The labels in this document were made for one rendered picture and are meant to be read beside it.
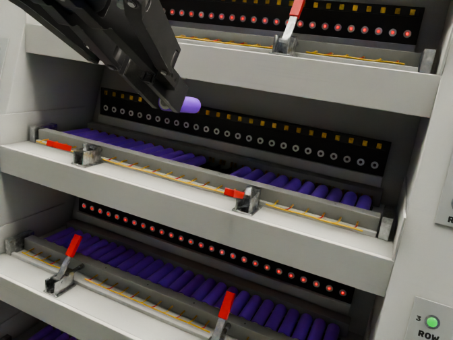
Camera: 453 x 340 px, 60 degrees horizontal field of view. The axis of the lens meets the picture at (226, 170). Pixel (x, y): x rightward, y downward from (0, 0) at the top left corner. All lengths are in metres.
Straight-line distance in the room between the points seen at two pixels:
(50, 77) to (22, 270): 0.33
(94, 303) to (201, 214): 0.24
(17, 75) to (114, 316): 0.41
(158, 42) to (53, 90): 0.50
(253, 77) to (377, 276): 0.27
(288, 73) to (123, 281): 0.40
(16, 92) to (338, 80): 0.51
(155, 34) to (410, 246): 0.33
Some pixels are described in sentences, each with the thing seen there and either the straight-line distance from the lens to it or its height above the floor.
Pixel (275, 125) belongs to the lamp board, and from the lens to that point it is 0.65.
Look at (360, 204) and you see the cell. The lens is 0.55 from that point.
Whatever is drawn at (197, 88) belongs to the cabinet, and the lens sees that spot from 0.75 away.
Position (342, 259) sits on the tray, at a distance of 0.47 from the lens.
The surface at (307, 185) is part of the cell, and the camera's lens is 0.58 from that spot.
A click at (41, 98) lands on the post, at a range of 0.77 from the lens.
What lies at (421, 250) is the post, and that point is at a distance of 0.46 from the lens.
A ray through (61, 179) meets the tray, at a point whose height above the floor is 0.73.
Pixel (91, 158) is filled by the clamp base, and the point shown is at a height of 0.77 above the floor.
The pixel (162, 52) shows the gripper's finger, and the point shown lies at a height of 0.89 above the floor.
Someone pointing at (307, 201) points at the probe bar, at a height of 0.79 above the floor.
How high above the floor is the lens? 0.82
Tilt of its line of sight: 2 degrees down
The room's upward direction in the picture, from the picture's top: 13 degrees clockwise
